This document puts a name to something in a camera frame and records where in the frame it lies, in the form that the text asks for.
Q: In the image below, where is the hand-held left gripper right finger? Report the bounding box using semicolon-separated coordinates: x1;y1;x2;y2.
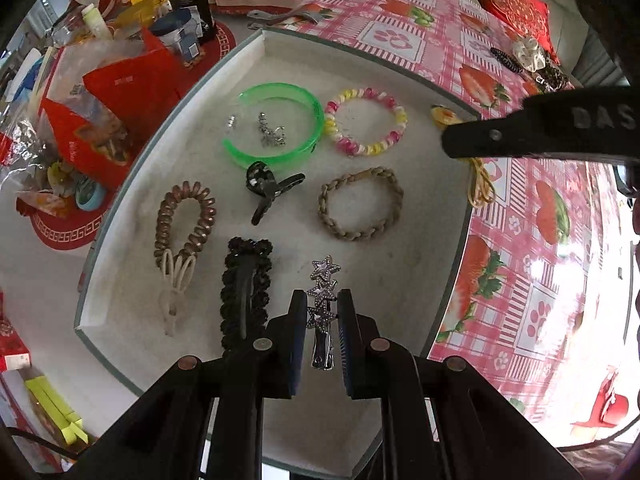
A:
337;288;585;480

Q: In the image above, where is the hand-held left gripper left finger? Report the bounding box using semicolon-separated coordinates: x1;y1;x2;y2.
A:
70;289;309;480

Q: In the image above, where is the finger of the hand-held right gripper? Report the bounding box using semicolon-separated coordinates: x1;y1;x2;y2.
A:
442;85;640;164

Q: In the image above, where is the silver star hair clip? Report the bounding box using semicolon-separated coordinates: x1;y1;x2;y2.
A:
307;255;342;372

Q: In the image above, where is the yellow cord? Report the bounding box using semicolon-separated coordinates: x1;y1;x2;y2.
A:
431;104;497;207

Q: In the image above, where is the black lace hair clip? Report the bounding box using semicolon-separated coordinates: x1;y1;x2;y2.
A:
219;237;274;358

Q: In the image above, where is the beige bunny hair clip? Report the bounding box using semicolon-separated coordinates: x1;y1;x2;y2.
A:
152;246;197;337

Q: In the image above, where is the tan braided hair tie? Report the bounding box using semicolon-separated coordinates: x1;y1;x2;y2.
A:
318;166;405;242

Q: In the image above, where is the black claw hair clip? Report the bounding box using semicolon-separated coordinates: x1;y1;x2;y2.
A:
244;160;307;227

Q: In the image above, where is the brown spiral hair tie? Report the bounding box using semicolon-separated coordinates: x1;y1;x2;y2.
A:
152;179;218;265

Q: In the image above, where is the leopard print scrunchie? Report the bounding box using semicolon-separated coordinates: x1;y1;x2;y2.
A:
534;59;572;94

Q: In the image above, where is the white dotted scrunchie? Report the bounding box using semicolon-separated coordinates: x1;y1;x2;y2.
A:
511;36;550;75

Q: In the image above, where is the red patterned square cushion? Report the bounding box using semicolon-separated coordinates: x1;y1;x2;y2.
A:
472;0;557;63

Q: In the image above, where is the strawberry print tablecloth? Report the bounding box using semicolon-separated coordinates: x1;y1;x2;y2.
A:
295;0;640;443

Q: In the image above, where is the yellow green box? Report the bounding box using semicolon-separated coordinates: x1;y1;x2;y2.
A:
24;374;88;445

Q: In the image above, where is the green translucent bangle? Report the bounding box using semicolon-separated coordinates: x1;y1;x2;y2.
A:
222;81;326;171

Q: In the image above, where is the teal round tin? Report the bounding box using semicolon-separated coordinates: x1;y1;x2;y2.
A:
74;179;109;212

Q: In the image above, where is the red round mat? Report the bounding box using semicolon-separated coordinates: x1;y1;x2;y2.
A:
29;202;110;260
181;19;237;72

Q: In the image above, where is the metal table clamp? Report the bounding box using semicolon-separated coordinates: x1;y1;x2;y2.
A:
246;6;332;30

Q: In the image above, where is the red white box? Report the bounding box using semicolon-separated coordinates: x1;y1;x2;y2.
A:
0;290;32;373

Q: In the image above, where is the red paper bag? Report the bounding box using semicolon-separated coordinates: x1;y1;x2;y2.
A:
81;29;187;135

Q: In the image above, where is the white tube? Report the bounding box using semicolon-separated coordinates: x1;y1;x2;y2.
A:
81;3;115;40

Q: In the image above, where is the black spiral hair tie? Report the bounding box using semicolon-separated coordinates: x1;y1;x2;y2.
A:
489;46;524;75

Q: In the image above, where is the pink yellow spiral hair tie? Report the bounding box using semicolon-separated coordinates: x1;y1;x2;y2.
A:
324;87;408;158

